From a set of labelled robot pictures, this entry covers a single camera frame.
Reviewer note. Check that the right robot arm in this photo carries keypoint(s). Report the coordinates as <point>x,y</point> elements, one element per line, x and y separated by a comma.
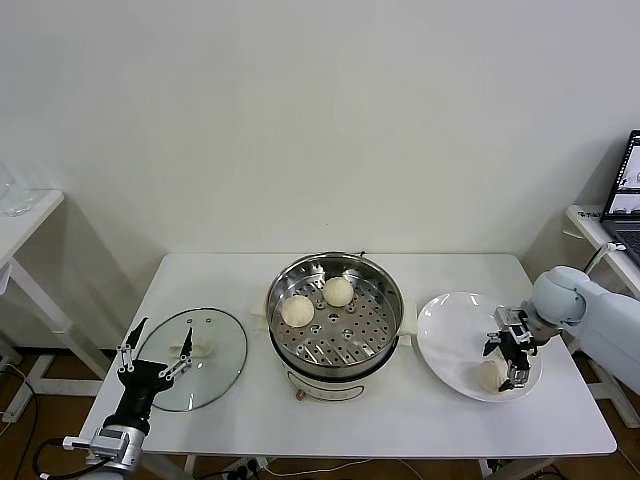
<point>560,295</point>

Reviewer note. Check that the white steamed baozi bun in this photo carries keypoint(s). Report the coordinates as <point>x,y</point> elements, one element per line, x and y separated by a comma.
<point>298,311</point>
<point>491,377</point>
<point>337,291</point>

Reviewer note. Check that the perforated steel steamer basket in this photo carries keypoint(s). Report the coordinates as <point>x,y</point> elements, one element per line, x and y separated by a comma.
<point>385,300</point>

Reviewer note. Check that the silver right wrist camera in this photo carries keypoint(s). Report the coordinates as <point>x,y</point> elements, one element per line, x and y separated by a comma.
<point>512,322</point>

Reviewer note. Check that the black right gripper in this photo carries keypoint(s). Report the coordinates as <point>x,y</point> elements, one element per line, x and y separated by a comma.
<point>517,350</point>

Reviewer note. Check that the white power strip with plugs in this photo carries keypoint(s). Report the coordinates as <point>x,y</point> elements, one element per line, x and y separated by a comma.
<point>245,466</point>

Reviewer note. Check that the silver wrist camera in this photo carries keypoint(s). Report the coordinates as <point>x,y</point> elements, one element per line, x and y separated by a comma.
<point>512,322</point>
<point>107,440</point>

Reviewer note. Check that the white side table with jar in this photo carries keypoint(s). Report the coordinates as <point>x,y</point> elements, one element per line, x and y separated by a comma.
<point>30,220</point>

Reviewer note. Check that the long white floor power strip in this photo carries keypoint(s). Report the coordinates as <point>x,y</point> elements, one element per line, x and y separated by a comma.
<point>17,400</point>

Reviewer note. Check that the round white plate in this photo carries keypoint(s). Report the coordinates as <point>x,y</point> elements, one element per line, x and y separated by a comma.
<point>450,340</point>

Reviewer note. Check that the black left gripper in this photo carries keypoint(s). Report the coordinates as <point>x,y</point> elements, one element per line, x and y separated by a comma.
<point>142,382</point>

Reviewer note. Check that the clear glass jar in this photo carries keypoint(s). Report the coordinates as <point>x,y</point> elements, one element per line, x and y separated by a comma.
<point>12,205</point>

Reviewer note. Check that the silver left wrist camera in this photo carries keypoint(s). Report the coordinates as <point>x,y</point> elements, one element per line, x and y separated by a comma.
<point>107,440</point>

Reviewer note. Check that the white electric cooker base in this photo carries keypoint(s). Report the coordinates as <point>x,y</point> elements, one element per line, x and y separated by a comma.
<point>325,391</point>

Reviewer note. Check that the round glass pot lid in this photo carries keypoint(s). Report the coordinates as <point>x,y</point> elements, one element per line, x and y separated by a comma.
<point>215,370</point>

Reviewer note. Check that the white side table with laptop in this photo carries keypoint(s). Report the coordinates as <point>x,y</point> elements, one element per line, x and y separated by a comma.
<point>582,225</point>

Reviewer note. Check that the open grey laptop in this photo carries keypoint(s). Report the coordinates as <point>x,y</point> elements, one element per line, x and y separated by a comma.
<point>625,230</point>

